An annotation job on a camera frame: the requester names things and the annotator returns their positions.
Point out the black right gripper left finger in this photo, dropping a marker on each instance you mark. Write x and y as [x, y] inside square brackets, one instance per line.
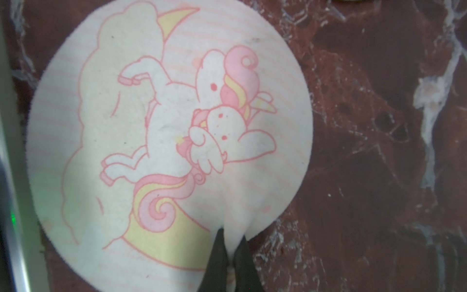
[215, 276]

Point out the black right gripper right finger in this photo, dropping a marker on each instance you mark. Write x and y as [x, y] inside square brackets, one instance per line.
[246, 275]

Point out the pale pink cat coaster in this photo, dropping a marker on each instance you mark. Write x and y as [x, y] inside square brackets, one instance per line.
[157, 123]

